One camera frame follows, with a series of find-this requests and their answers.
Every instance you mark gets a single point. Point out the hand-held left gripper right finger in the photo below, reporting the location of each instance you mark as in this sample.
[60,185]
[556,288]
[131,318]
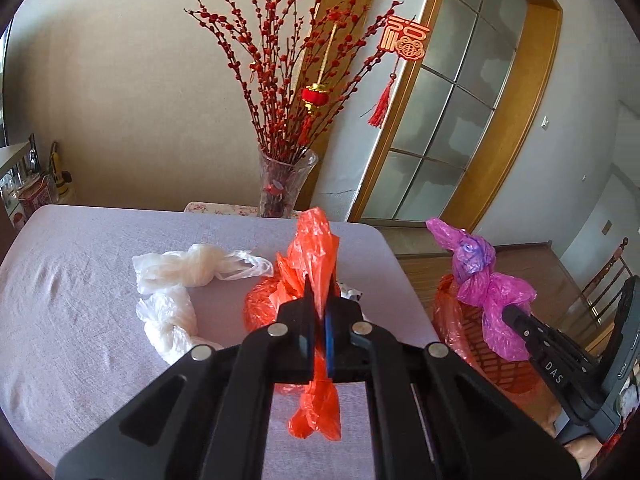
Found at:
[330,347]

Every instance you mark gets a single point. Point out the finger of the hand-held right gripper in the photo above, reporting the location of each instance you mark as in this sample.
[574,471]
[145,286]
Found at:
[525,330]

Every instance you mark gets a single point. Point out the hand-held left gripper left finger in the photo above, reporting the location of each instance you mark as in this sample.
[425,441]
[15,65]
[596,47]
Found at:
[310,345]

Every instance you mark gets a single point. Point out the basket with red liner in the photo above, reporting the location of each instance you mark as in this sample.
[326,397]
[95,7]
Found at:
[450,320]

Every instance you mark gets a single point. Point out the magenta plastic bag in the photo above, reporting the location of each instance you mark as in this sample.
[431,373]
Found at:
[475,270]

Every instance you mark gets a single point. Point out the orange plastic bag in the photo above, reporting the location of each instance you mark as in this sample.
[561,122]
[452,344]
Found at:
[312,255]

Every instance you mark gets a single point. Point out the white dotted plastic bag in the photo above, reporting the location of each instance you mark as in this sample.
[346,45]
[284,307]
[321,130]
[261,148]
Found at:
[351,292]

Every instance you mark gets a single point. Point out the wooden chair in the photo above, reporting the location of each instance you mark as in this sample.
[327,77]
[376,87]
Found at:
[602,285]

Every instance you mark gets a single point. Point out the glass vase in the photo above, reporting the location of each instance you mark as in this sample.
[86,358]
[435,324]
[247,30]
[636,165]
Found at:
[282,185]

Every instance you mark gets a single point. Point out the floral chair cushion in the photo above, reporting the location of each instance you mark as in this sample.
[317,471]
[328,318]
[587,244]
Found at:
[220,208]

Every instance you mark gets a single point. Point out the small red lantern ornament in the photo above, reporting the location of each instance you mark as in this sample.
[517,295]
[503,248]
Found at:
[315,96]

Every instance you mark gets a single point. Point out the wooden glass panel door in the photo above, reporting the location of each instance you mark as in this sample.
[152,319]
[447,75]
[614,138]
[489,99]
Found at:
[465,85]

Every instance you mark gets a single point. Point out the red berry branches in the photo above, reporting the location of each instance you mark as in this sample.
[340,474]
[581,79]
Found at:
[280,70]

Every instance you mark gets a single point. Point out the yellow bottle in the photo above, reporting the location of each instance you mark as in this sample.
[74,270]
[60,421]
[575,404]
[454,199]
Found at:
[60,170]

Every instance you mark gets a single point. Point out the red box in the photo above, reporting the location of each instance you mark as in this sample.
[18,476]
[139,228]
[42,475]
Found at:
[35,197]

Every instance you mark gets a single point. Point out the red tasselled hanging ornament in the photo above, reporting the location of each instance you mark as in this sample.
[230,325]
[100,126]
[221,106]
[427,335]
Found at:
[405,37]

